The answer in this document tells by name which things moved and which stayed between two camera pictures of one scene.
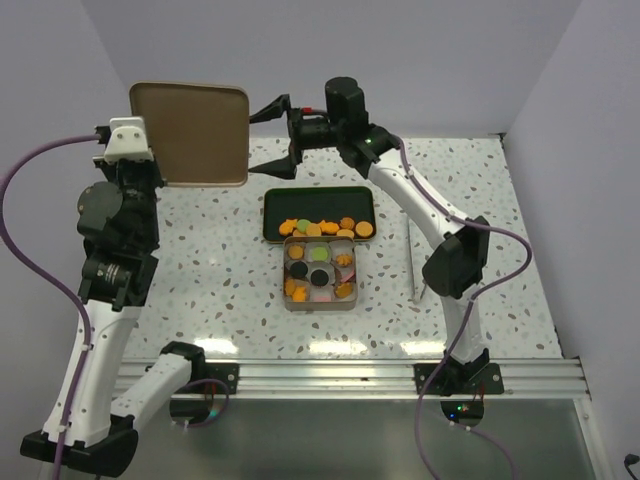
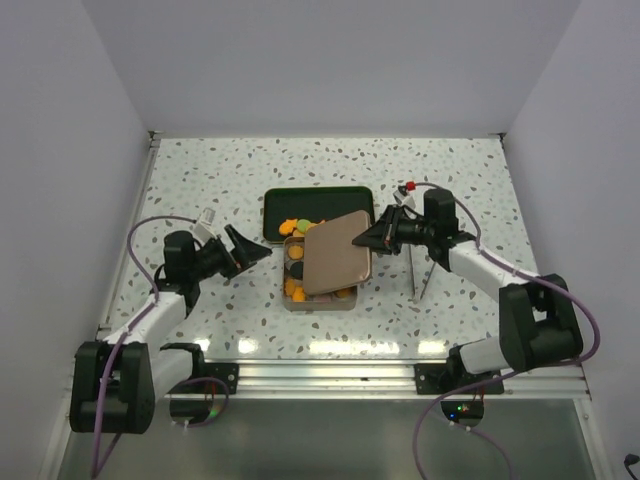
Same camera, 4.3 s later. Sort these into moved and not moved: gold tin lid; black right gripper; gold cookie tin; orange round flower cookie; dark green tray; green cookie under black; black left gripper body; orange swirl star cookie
Moved: black right gripper; black left gripper body; gold tin lid
Not moved: orange swirl star cookie; dark green tray; green cookie under black; gold cookie tin; orange round flower cookie
